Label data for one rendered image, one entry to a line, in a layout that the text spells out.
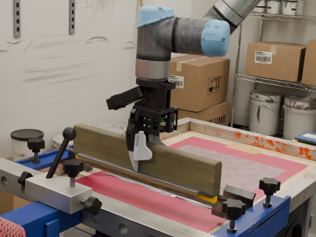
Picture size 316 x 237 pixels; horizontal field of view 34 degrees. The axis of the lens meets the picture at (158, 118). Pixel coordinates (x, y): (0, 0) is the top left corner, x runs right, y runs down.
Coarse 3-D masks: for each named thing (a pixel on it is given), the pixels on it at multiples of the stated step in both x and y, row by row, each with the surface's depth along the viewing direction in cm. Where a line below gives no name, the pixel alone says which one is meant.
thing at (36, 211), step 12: (36, 204) 98; (0, 216) 92; (12, 216) 92; (24, 216) 93; (36, 216) 93; (48, 216) 94; (60, 216) 97; (72, 216) 100; (24, 228) 90; (36, 228) 92; (60, 228) 98
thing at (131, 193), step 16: (176, 144) 167; (192, 144) 168; (208, 144) 169; (224, 144) 170; (224, 160) 155; (96, 176) 137; (112, 176) 137; (112, 192) 127; (128, 192) 128; (144, 192) 128
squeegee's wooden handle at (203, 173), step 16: (80, 128) 128; (96, 128) 127; (80, 144) 128; (96, 144) 125; (112, 144) 122; (112, 160) 123; (128, 160) 120; (144, 160) 117; (160, 160) 114; (176, 160) 112; (192, 160) 109; (208, 160) 108; (160, 176) 115; (176, 176) 112; (192, 176) 110; (208, 176) 107; (208, 192) 108
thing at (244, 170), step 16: (240, 160) 155; (256, 160) 156; (272, 160) 157; (288, 160) 158; (224, 176) 142; (240, 176) 142; (256, 176) 143; (272, 176) 144; (288, 176) 144; (256, 192) 132; (144, 208) 119; (160, 208) 120; (176, 208) 120; (192, 208) 120; (208, 208) 121; (192, 224) 112; (208, 224) 113
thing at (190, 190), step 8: (88, 160) 126; (96, 160) 124; (104, 160) 124; (112, 168) 122; (120, 168) 120; (128, 168) 120; (136, 176) 118; (144, 176) 116; (152, 176) 115; (168, 184) 112; (176, 184) 112; (192, 192) 109
